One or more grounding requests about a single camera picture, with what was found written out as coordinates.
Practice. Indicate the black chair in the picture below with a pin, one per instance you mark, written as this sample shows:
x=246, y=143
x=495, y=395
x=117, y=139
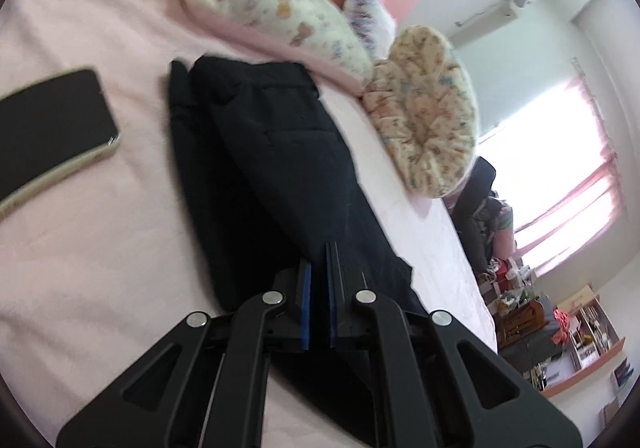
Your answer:
x=475, y=213

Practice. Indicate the clothes pile on chair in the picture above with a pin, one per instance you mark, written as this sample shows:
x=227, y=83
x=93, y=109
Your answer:
x=500, y=218

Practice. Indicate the black smartphone with pale case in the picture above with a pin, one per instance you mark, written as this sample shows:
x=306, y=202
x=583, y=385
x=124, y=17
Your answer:
x=50, y=127

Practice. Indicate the dark grey cabinet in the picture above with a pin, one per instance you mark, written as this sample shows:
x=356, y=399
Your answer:
x=537, y=348

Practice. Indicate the black pants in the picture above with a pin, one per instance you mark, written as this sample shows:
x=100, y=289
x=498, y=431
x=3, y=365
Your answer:
x=270, y=167

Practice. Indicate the round cream printed pillow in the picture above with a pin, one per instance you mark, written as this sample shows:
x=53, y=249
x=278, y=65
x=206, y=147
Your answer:
x=425, y=112

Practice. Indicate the pink wooden shelf unit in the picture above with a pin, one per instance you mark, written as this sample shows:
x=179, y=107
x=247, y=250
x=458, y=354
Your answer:
x=592, y=328

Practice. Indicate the brown wooden chair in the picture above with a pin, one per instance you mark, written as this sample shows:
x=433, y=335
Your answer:
x=517, y=323

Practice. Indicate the red cloth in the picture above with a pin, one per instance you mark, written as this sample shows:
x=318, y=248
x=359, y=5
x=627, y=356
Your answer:
x=562, y=325

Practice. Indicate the small wall shelf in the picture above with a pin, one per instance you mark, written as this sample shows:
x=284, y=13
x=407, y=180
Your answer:
x=622, y=373

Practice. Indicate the pink window curtain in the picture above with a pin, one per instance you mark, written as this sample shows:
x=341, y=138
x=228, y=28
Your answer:
x=590, y=198

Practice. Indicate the small white purple-print pillow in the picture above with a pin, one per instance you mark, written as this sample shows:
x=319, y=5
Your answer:
x=367, y=12

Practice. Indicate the long cream printed pillow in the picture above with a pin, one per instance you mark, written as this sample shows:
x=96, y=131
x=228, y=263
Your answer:
x=260, y=2

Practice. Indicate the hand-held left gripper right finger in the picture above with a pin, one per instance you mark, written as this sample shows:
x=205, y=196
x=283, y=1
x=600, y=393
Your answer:
x=332, y=308

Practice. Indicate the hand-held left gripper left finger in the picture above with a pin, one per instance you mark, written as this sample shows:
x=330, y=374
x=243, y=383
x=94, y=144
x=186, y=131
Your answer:
x=305, y=308

